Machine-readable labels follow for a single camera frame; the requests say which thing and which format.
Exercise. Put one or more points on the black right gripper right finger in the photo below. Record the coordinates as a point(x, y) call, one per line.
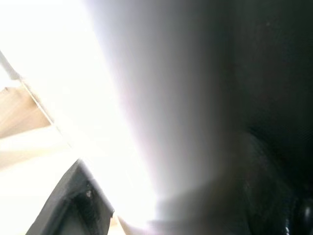
point(269, 195)

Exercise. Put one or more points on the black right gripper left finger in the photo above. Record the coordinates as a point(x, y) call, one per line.
point(73, 208)

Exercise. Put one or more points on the white plastic table leg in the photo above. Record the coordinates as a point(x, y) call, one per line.
point(146, 98)

